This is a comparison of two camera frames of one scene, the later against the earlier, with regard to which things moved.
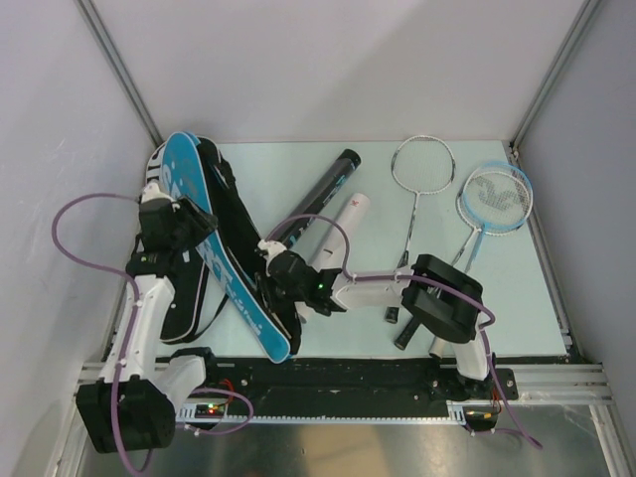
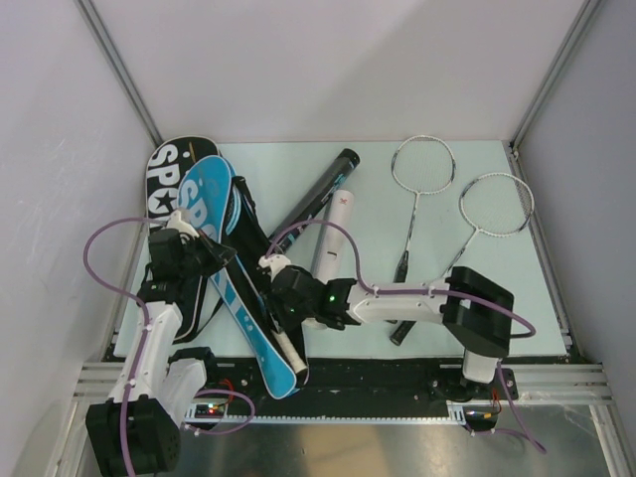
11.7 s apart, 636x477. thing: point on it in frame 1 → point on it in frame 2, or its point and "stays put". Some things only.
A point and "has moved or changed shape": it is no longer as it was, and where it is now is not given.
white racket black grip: x=421 y=165 stays put
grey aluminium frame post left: x=95 y=27 stays put
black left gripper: x=201 y=222 → x=218 y=254
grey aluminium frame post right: x=585 y=13 stays put
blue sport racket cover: x=183 y=167 has moved or changed shape
